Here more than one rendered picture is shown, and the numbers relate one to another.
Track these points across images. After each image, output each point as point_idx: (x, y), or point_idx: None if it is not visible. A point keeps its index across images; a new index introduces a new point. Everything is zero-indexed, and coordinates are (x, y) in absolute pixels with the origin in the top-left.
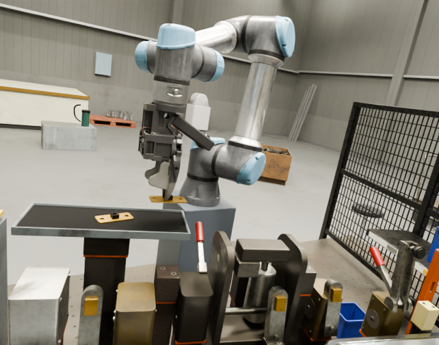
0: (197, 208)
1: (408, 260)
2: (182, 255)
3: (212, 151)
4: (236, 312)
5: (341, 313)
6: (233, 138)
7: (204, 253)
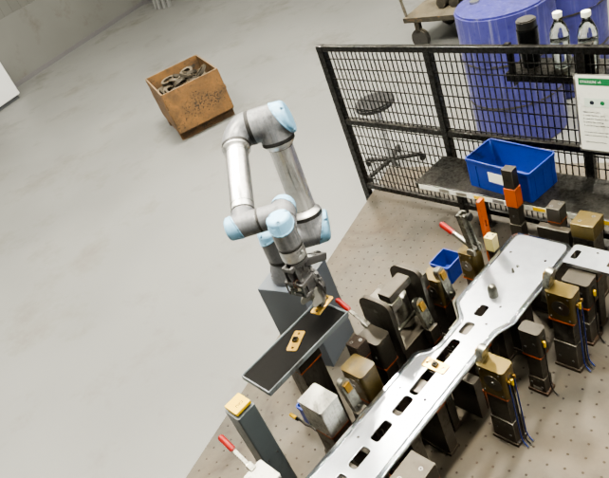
0: None
1: (466, 222)
2: None
3: None
4: (401, 328)
5: (439, 263)
6: (297, 217)
7: None
